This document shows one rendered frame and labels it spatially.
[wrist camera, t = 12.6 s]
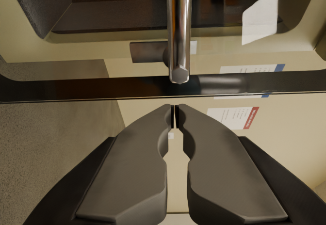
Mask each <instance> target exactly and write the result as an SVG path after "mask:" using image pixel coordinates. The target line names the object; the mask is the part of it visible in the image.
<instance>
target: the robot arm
mask: <svg viewBox="0 0 326 225"><path fill-rule="evenodd" d="M174 114H175V120H176V128H177V129H179V130H180V131H181V132H182V134H183V152H184V153H185V154H186V155H187V156H188V157H189V159H190V161H189V162H188V168H187V200H188V208H189V215H190V217H191V219H192V220H193V221H194V222H195V223H196V224H198V225H326V203H325V202H324V201H323V200H322V199H321V198H320V197H319V196H318V195H317V194H316V193H315V192H314V191H313V190H312V189H311V188H310V187H308V186H307V185H306V184H305V183H304V182H303V181H301V180H300V179H299V178H298V177H296V176H295V175H294V174H293V173H291V172H290V171H289V170H288V169H286V168H285V167H284V166H283V165H281V164H280V163H279V162H278V161H276V160H275V159H274V158H272V157H271V156H270V155H269V154H267V153H266V152H265V151H264V150H262V149H261V148H260V147H259V146H257V145H256V144H255V143H253V142H252V141H251V140H250V139H248V138H247V137H246V136H238V135H236V134H235V133H234V132H233V131H232V130H230V129H229V128H228V127H226V126H225V125H223V124H222V123H220V122H219V121H217V120H216V119H214V118H212V117H210V116H208V115H206V114H204V113H202V112H200V111H198V110H196V109H194V108H192V107H190V106H188V105H186V104H179V105H175V106H174V105H170V104H164V105H162V106H160V107H159V108H157V109H155V110H153V111H151V112H149V113H148V114H146V115H144V116H142V117H140V118H139V119H137V120H135V121H134V122H132V123H131V124H130V125H128V126H127V127H126V128H125V129H123V130H122V131H121V132H120V133H119V134H118V135H116V136H115V137H108V138H107V139H106V140H105V141H104V142H102V143H101V144H100V145H99V146H98V147H97V148H96V149H94V150H93V151H92V152H91V153H90V154H89V155H88V156H87V157H85V158H84V159H83V160H82V161H81V162H80V163H79V164H77V165H76V166H75V167H74V168H73V169H72V170H71V171H69V172H68V173H67V174H66V175H65V176H64V177H63V178H62V179H61V180H60V181H58V182H57V183H56V184H55V185H54V186H53V187H52V189H51V190H50V191H49V192H48V193H47V194H46V195H45V196H44V197H43V198H42V200H41V201H40V202H39V203H38V204H37V206H36V207H35V208H34V209H33V211H32V212H31V213H30V215H29V216H28V218H27V219H26V220H25V222H24V223H23V225H158V224H159V223H161V222H162V221H163V220H164V219H165V217H166V213H167V196H168V189H167V164H166V162H165V161H164V159H163V157H164V156H165V155H166V154H167V152H168V133H169V131H170V130H171V129H173V128H174Z"/></svg>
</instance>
